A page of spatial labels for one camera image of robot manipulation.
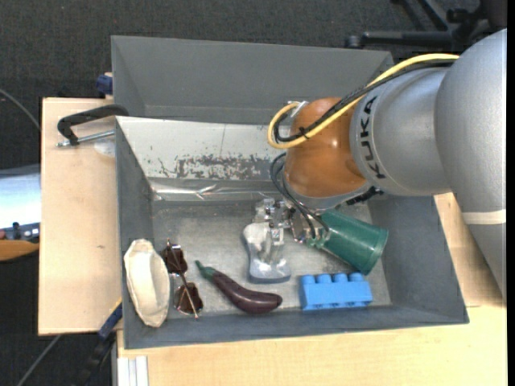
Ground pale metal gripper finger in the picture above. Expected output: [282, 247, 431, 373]
[272, 226, 286, 265]
[262, 225, 274, 263]

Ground blue toy building brick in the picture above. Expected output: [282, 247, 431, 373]
[298, 272, 374, 313]

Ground grey metal bin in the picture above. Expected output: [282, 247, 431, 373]
[110, 35, 470, 350]

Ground dark green plastic cup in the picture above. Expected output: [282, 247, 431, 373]
[315, 209, 389, 277]

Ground purple toy eggplant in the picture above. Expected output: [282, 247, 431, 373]
[194, 260, 284, 315]

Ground brown lens sunglasses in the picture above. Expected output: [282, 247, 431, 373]
[160, 238, 205, 320]

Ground black cylinder on white bracket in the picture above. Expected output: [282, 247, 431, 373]
[346, 187, 385, 207]

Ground cream cloth pouch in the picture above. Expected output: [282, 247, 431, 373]
[122, 238, 171, 329]

